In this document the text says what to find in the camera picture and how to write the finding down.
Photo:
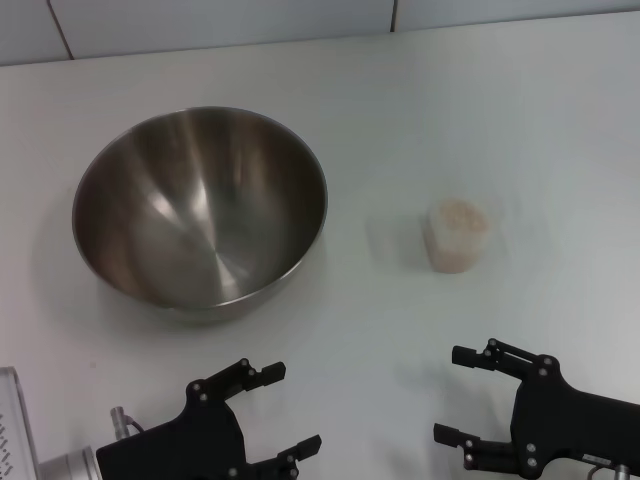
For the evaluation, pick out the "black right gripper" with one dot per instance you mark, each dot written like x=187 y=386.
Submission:
x=575 y=425

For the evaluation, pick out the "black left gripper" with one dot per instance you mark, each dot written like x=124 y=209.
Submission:
x=200 y=440

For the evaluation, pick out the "clear plastic measuring cup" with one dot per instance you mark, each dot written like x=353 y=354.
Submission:
x=457 y=240

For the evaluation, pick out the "white rice grains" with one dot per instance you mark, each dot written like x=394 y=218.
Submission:
x=459 y=220

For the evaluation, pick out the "stainless steel mixing bowl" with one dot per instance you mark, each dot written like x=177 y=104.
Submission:
x=200 y=210

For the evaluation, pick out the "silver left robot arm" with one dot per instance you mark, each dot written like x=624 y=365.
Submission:
x=67 y=465

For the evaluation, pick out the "clear acrylic panel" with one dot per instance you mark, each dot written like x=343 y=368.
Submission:
x=15 y=425

